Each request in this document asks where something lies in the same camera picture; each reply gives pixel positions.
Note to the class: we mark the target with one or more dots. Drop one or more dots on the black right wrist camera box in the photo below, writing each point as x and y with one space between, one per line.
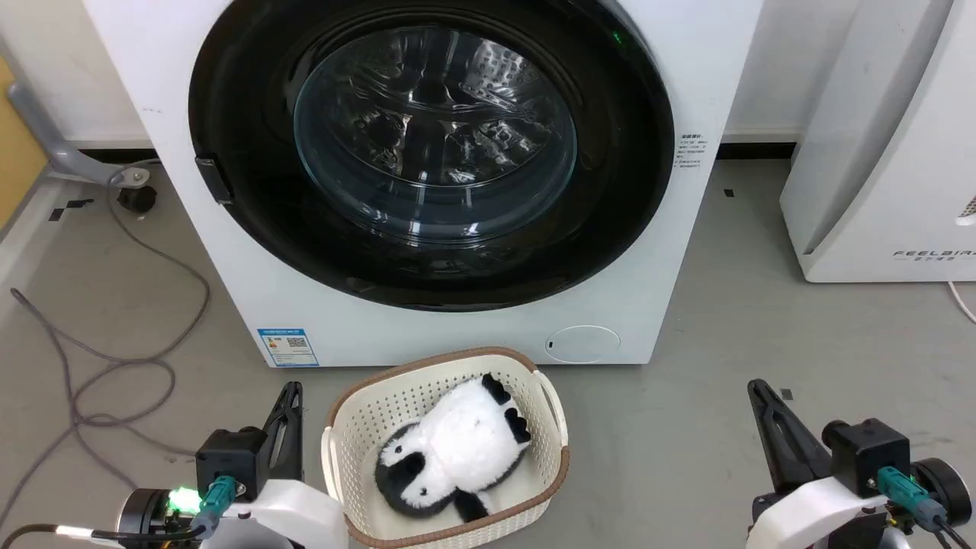
869 450

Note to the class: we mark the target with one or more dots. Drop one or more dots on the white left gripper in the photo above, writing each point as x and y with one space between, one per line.
297 515

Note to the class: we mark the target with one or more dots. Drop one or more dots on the black caster wheel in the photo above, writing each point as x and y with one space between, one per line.
137 199

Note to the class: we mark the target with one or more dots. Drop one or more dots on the round black glass washer door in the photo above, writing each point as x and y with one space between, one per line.
252 114

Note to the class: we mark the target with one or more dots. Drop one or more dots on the black and white panda plush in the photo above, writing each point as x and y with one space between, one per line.
457 450

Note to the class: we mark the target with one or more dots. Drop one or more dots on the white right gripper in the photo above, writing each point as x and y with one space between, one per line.
808 511

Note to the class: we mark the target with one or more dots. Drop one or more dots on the white front-load washing machine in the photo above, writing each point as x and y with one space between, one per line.
229 252

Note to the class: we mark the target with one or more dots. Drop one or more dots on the white air purifier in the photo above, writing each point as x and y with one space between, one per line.
877 191

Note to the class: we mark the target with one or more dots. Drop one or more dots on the cream laundry basket brown rim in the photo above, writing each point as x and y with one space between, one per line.
358 427

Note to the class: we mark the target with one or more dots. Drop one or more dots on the yellow wooden panel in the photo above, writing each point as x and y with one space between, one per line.
15 152

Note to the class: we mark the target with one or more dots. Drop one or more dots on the grey furniture leg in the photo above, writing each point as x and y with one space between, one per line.
53 145

